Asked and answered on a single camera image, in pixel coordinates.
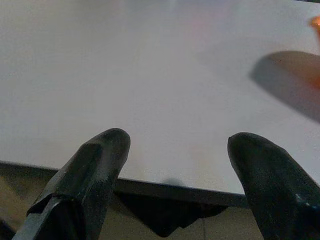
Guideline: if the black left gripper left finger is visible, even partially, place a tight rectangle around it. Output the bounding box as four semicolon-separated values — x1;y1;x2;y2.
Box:
11;127;132;240

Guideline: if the orange plate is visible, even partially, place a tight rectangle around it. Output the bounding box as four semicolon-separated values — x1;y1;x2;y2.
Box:
307;15;320;55

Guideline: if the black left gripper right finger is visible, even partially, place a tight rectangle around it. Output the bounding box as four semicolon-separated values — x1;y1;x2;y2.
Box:
227;132;320;240

